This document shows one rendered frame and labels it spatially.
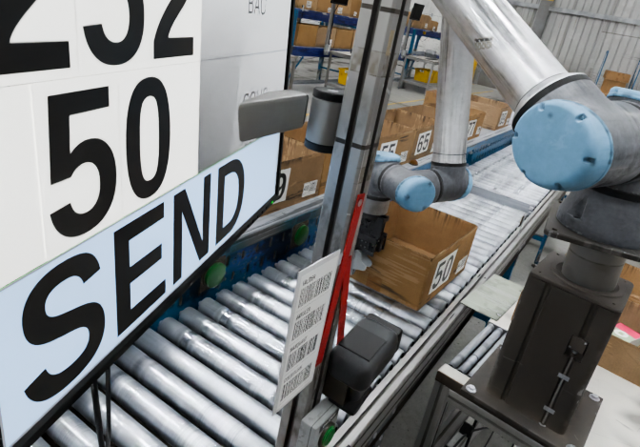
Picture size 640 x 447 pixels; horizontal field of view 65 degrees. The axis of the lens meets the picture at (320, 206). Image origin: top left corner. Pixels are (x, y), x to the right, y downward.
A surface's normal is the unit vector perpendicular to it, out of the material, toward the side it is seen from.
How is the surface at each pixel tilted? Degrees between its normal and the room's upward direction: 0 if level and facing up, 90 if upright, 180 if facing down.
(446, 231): 90
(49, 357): 86
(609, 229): 73
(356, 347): 8
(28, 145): 86
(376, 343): 8
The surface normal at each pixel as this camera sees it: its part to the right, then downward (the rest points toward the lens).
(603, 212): -0.61, -0.12
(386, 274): -0.58, 0.22
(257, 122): 0.87, 0.32
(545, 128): -0.83, 0.17
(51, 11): 0.97, 0.18
